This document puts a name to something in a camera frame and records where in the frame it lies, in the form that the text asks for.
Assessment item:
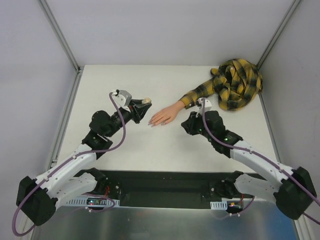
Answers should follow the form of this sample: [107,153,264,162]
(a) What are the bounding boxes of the nail polish bottle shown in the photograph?
[141,97,152,104]

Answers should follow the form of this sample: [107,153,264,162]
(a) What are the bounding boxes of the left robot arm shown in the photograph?
[16,96,152,226]

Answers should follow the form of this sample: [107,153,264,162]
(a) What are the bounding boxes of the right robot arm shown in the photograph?
[181,111,320,220]

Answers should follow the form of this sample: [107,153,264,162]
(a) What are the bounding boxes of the mannequin hand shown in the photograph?
[148,100,185,127]

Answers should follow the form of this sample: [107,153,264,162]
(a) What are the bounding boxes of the yellow plaid shirt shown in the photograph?
[180,58,263,111]

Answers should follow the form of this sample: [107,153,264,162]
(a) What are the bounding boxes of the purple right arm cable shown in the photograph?
[197,98,320,225]

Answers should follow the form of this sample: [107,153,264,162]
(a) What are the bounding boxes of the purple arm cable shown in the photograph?
[197,98,320,225]
[12,91,127,237]

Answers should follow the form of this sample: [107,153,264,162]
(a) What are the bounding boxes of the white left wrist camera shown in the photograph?
[111,89,132,111]

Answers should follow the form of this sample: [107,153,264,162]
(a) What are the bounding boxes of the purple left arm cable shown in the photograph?
[12,91,127,237]

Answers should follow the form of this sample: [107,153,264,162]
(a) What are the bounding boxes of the left aluminium frame post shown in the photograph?
[37,0,82,74]

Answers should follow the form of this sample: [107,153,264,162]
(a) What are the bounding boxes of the aluminium frame post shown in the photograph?
[37,0,82,74]
[256,0,303,70]

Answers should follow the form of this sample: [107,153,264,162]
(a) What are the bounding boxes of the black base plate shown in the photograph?
[92,170,243,209]

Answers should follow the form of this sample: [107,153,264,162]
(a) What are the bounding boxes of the right white cable duct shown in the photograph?
[210,200,244,211]

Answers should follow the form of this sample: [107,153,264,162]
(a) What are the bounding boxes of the white cable duct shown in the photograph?
[210,200,244,211]
[61,196,120,208]

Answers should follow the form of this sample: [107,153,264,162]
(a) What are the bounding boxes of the left white cable duct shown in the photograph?
[61,196,120,208]

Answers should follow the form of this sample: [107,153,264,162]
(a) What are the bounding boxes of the right aluminium frame post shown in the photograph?
[256,0,303,70]

